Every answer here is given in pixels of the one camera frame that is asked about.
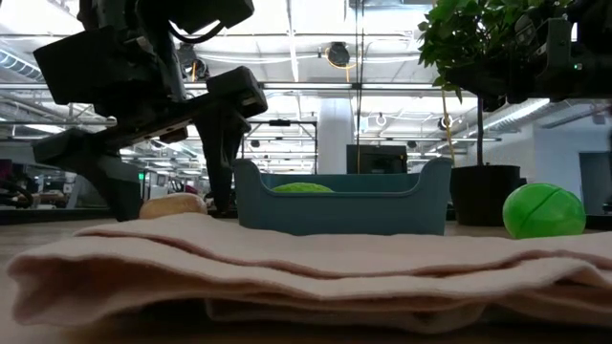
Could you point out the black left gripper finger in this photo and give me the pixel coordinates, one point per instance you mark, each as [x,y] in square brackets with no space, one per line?
[110,172]
[225,124]

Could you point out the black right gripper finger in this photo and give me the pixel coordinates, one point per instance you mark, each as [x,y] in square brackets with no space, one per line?
[483,81]

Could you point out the textured lime green fruit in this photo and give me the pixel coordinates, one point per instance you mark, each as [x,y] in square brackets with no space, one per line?
[302,188]

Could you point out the smooth green plastic ball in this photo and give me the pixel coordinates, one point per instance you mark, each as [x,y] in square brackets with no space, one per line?
[542,212]

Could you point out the teal plastic container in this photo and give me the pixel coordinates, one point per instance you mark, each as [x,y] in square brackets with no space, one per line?
[344,215]

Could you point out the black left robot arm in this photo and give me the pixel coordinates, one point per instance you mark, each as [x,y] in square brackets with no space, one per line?
[115,12]

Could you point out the small round hanging reel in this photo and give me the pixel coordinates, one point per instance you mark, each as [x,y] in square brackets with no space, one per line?
[380,119]
[444,122]

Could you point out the green leafy potted plant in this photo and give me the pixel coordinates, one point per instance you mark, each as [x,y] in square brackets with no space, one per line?
[459,28]

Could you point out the long ceiling light bar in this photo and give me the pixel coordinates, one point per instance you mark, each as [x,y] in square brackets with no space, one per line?
[306,86]

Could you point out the white column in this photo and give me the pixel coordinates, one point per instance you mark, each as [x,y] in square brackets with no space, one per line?
[334,138]

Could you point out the black plant pot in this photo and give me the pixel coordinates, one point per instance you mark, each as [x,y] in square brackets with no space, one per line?
[485,196]

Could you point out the folded beige cloth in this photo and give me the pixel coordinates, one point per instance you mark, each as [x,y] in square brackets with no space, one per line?
[287,282]

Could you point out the silver ventilation duct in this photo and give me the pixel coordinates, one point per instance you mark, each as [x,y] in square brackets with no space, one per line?
[521,117]

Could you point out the black background rig frame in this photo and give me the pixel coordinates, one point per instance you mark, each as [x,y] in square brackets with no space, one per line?
[279,122]

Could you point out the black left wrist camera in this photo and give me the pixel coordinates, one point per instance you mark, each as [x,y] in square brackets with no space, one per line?
[205,12]

